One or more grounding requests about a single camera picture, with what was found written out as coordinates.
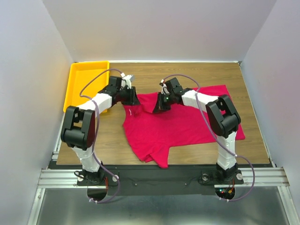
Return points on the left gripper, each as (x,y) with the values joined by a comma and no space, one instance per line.
(132,99)

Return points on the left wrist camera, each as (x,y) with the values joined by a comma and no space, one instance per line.
(127,80)

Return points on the silver knob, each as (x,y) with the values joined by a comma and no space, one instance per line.
(205,177)

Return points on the yellow plastic tray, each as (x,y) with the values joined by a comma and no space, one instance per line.
(81,73)

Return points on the red t shirt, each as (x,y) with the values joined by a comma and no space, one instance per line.
(151,135)

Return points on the white knob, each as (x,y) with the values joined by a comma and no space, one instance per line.
(115,178)

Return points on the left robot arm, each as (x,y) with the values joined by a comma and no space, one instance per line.
(81,124)

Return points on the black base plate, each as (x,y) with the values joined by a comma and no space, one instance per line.
(137,180)

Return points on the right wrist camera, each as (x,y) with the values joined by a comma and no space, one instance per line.
(164,89)

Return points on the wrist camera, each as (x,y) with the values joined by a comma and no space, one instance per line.
(164,89)
(127,80)

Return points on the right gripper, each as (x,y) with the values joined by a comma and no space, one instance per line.
(159,105)

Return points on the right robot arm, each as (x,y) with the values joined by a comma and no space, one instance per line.
(219,114)

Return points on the left aluminium side rail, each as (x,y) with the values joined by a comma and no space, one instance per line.
(56,149)

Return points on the aluminium frame rail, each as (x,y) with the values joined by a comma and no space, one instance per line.
(53,178)

